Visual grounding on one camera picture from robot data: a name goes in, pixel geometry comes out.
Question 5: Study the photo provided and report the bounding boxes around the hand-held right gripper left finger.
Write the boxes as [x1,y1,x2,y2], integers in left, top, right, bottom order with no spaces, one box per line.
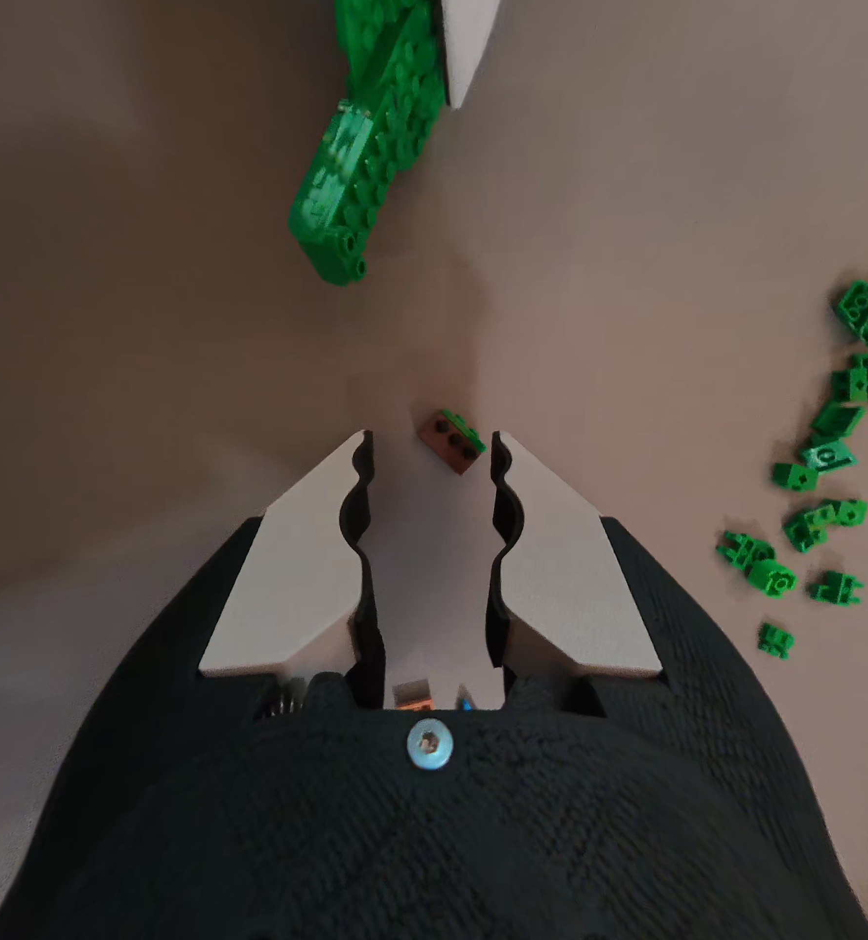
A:
[198,429,388,709]

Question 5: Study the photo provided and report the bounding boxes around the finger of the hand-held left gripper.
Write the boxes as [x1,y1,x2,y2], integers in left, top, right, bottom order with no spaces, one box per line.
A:
[440,0,505,112]

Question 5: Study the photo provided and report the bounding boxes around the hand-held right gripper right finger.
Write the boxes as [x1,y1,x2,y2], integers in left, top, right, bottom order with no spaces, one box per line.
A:
[486,430,664,691]

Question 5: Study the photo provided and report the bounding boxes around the green round plate assembly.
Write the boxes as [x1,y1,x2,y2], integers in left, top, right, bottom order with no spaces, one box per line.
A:
[288,0,451,288]

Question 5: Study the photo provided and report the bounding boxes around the brown and green brick assembly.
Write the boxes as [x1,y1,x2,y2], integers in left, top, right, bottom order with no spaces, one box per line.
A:
[417,409,488,477]

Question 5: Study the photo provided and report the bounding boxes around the pile of green bricks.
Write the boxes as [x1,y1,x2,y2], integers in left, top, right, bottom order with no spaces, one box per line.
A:
[713,279,868,661]

